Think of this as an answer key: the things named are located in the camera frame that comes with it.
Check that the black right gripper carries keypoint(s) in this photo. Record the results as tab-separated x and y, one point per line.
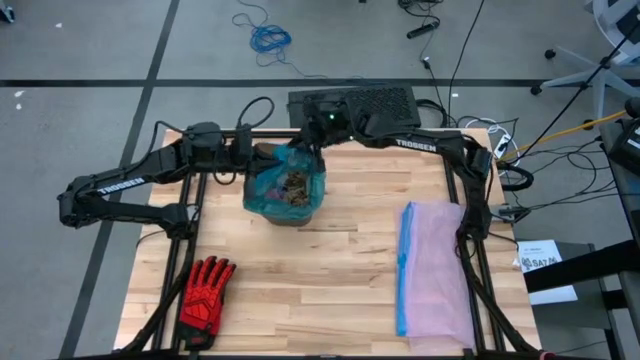
312	127

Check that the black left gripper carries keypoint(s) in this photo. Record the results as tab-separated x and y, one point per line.
230	155

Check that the brown paper ball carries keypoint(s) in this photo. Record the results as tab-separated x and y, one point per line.
299	198
295	181

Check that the teal trash bag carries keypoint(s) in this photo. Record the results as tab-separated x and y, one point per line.
270	200

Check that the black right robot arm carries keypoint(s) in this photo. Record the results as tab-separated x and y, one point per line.
415	142

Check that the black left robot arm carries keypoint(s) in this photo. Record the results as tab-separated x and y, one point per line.
120	185

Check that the black perforated computer case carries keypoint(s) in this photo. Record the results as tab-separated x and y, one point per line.
395	102

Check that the red black work glove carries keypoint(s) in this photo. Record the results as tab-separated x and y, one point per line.
205	300

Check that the black power strip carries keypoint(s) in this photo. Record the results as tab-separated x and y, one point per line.
422	30

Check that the white paper sheet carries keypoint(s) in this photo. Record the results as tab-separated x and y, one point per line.
542	260

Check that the black side table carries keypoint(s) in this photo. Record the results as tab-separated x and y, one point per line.
575	267

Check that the grey office chair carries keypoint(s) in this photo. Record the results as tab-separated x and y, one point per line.
600	75

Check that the black device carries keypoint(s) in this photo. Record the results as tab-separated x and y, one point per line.
625	145

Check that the black aluminium table frame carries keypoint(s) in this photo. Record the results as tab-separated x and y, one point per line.
479	310

